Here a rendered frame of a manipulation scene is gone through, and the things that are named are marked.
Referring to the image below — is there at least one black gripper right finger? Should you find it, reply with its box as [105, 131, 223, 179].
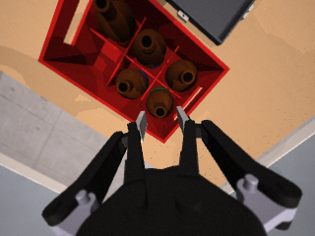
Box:
[174, 106, 302, 232]

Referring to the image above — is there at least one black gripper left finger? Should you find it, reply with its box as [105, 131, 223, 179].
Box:
[42, 111, 149, 236]

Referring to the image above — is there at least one red bottle crate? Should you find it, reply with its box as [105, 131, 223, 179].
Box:
[60, 0, 230, 144]

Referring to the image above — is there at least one dark grey tray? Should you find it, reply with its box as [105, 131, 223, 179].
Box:
[165, 0, 255, 46]

